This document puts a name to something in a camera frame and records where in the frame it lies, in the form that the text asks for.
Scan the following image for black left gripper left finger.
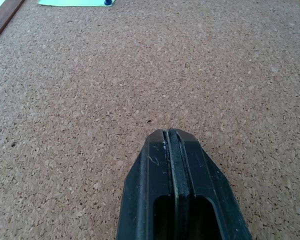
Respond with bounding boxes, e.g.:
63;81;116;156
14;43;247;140
116;129;178;240

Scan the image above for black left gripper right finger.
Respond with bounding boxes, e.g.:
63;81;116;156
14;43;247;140
168;128;253;240

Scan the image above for green paper note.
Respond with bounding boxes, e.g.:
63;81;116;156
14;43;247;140
37;0;115;8

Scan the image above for cork board with wooden frame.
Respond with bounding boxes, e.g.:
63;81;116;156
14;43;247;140
0;0;300;240

